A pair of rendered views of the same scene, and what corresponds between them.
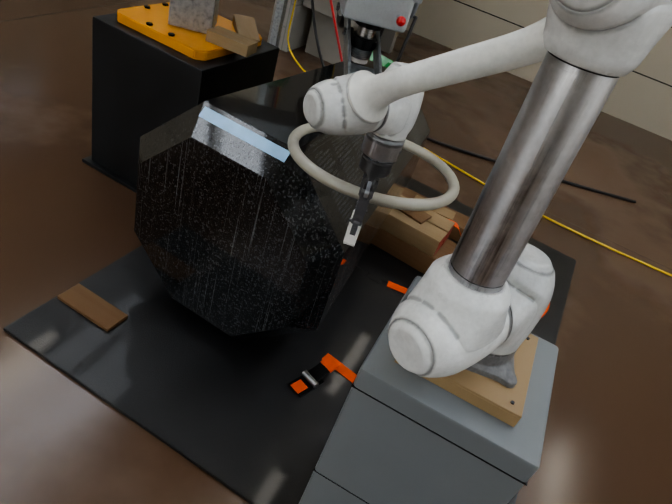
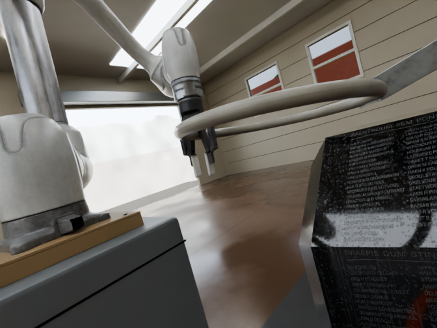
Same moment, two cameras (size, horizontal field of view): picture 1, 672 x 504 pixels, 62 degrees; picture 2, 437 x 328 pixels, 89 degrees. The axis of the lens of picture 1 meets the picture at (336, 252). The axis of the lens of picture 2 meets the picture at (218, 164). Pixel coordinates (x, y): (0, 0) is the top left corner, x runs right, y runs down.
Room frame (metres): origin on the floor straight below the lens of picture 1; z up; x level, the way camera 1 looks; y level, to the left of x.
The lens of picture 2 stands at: (1.56, -0.60, 0.91)
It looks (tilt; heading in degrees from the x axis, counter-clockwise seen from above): 2 degrees down; 121
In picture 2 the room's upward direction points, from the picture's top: 15 degrees counter-clockwise
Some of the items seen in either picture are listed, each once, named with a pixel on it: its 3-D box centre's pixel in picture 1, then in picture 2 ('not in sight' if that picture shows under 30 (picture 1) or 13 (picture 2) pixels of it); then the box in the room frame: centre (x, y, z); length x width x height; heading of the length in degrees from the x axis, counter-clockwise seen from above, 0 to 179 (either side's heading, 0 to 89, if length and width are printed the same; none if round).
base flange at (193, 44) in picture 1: (192, 27); not in sight; (2.50, 0.96, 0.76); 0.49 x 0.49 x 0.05; 74
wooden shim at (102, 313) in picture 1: (92, 306); not in sight; (1.39, 0.80, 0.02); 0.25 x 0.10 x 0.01; 73
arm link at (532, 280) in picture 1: (505, 293); (35, 163); (0.95, -0.36, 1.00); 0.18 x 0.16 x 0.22; 142
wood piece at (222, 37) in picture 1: (231, 41); not in sight; (2.38, 0.73, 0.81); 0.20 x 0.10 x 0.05; 82
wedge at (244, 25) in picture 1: (246, 28); not in sight; (2.62, 0.74, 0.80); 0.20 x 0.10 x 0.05; 28
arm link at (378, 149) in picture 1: (382, 145); (187, 92); (1.18, -0.02, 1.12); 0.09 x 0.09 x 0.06
